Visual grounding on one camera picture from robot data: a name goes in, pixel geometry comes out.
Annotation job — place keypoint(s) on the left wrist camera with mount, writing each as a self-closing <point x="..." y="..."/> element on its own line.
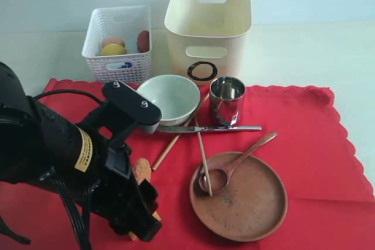
<point x="123" y="110"/>

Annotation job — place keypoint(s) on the yellow cheese wedge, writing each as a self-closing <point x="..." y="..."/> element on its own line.
<point x="146" y="222"/>

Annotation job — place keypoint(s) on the wooden chopstick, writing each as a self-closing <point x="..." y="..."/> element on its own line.
<point x="175" y="139"/>
<point x="203" y="156"/>

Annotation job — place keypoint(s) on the left wooden chopstick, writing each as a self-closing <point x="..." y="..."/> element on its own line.
<point x="175" y="139"/>

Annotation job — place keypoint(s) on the cream plastic bin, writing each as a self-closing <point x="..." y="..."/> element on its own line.
<point x="207" y="38"/>

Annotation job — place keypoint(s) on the red scalloped tablecloth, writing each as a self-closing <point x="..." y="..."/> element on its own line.
<point x="330" y="201"/>

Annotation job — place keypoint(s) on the red sausage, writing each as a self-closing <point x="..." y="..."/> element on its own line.
<point x="143" y="44"/>

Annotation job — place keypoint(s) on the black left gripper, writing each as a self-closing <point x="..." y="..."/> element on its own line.
<point x="104" y="185"/>

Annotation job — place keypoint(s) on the silver table knife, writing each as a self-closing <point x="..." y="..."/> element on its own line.
<point x="196" y="129"/>

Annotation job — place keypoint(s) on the white perforated plastic basket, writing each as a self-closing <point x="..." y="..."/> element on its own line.
<point x="132" y="24"/>

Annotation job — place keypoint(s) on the yellow lemon with sticker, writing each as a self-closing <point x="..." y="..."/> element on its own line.
<point x="113" y="50"/>

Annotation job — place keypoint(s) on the blue white milk carton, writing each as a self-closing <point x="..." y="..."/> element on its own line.
<point x="118" y="66"/>

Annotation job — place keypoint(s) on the stainless steel cup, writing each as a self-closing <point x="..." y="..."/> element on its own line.
<point x="226" y="95"/>

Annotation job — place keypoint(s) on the brown egg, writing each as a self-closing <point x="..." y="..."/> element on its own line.
<point x="112" y="40"/>

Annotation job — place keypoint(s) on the round wooden plate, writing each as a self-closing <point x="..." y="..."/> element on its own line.
<point x="250" y="208"/>

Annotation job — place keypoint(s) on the wooden spoon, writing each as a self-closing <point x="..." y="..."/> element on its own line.
<point x="217" y="176"/>

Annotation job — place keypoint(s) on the breaded fried chicken piece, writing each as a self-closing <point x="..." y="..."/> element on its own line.
<point x="142" y="170"/>

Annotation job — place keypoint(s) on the right wooden chopstick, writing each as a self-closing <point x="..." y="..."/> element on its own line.
<point x="203" y="156"/>

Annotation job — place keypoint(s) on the pale green ceramic bowl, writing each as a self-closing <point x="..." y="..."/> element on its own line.
<point x="176" y="96"/>

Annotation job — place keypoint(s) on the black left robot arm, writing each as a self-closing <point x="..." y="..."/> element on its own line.
<point x="39" y="146"/>

